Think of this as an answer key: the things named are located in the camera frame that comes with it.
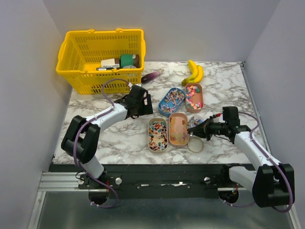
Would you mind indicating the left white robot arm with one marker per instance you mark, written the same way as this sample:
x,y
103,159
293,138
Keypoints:
x,y
82,136

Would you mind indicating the green and brown package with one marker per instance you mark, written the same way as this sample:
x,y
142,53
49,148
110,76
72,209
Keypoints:
x,y
129,60

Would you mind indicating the pink tray star candies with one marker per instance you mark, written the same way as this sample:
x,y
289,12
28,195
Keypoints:
x,y
194,98

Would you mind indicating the blue tray swirl lollipops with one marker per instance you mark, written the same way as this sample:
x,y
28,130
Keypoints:
x,y
171,101

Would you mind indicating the white and brown box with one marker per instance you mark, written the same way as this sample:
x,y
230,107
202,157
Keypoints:
x,y
111,63

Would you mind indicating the purple eggplant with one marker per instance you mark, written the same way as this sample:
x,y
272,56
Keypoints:
x,y
151,76

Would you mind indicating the beige tray round lollipops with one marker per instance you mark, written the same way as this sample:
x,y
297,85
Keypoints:
x,y
158,135

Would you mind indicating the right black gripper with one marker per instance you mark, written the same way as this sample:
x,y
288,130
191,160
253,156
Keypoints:
x,y
200,131

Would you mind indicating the pink tray popsicle candies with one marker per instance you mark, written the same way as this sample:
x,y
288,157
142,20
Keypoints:
x,y
178,135

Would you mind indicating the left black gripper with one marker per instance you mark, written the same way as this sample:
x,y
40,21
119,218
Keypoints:
x,y
147,109

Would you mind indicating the metal candy scoop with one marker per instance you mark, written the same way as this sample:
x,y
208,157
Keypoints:
x,y
190,125

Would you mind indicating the black flat box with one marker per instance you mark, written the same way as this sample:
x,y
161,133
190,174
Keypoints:
x,y
106,69

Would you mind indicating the yellow plastic shopping basket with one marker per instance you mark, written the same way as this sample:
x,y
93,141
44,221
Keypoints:
x,y
82,52

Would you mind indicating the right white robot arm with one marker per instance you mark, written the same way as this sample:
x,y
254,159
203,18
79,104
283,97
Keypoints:
x,y
271,183

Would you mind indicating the yellow banana bunch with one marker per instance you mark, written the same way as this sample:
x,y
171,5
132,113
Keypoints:
x,y
197,73

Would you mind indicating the gold jar lid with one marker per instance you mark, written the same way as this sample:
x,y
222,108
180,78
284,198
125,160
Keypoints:
x,y
195,144

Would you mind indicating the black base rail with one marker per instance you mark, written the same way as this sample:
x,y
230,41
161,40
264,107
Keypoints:
x,y
155,181

